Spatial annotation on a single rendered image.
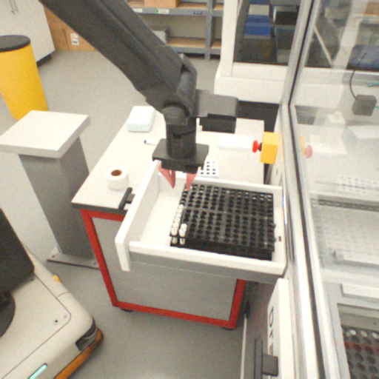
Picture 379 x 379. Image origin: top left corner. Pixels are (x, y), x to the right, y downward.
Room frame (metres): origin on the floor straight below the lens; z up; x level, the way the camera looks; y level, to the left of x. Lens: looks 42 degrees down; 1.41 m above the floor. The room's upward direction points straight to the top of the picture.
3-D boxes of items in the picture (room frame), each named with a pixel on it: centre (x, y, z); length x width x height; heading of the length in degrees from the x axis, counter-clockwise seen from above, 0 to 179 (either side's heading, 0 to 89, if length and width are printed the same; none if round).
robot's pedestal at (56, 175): (1.12, 0.61, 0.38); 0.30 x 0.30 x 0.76; 79
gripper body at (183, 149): (0.50, 0.01, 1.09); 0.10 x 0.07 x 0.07; 77
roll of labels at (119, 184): (0.77, 0.23, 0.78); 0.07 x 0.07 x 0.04
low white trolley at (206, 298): (0.93, 0.02, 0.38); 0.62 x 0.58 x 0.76; 169
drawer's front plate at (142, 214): (0.53, 0.11, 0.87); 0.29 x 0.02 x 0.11; 169
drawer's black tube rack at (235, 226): (0.50, -0.08, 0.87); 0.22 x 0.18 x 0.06; 79
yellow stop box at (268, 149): (0.80, -0.25, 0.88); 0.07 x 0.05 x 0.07; 169
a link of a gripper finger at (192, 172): (0.50, 0.01, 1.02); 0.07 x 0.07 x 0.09; 77
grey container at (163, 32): (4.56, 0.49, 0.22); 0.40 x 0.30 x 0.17; 79
